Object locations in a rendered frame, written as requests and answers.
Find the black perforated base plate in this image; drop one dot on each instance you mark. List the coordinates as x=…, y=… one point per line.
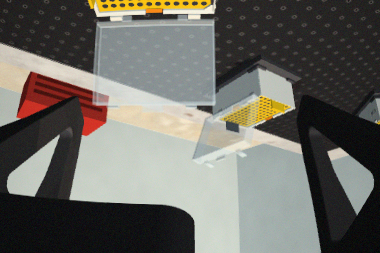
x=333, y=44

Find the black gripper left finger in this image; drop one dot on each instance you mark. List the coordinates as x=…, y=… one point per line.
x=21, y=139

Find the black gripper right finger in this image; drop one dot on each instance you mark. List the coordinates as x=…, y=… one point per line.
x=333, y=210

